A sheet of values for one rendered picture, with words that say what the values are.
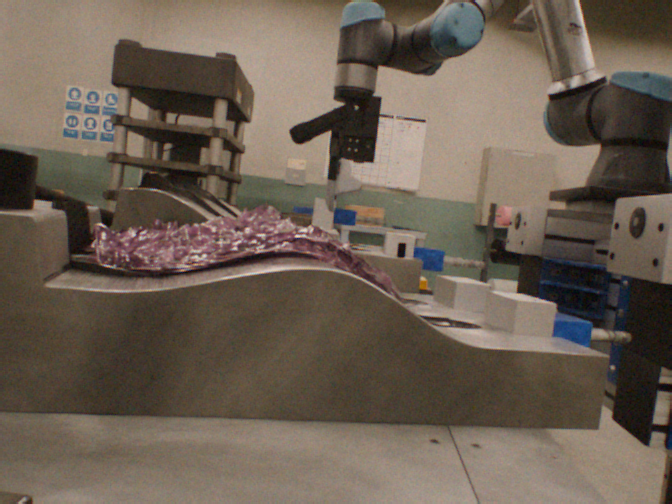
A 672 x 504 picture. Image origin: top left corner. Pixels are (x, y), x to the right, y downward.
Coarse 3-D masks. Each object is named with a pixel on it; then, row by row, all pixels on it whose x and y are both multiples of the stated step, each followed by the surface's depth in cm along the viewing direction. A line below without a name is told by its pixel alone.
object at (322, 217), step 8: (320, 200) 105; (320, 208) 105; (336, 208) 105; (320, 216) 105; (328, 216) 105; (336, 216) 105; (344, 216) 105; (352, 216) 105; (360, 216) 107; (312, 224) 105; (320, 224) 105; (328, 224) 105; (344, 224) 105; (352, 224) 105; (376, 224) 107; (384, 224) 106
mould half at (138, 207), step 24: (120, 192) 72; (144, 192) 72; (168, 192) 73; (120, 216) 72; (144, 216) 72; (168, 216) 72; (192, 216) 72; (384, 264) 71; (408, 264) 71; (408, 288) 71
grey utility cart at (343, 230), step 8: (336, 224) 685; (344, 232) 656; (352, 232) 664; (360, 232) 665; (368, 232) 659; (376, 232) 660; (384, 232) 661; (392, 232) 662; (400, 232) 663; (408, 232) 665; (416, 232) 666; (424, 232) 667; (344, 240) 657; (416, 240) 672
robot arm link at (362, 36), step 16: (352, 16) 102; (368, 16) 102; (384, 16) 104; (352, 32) 102; (368, 32) 102; (384, 32) 103; (352, 48) 102; (368, 48) 102; (384, 48) 104; (368, 64) 102
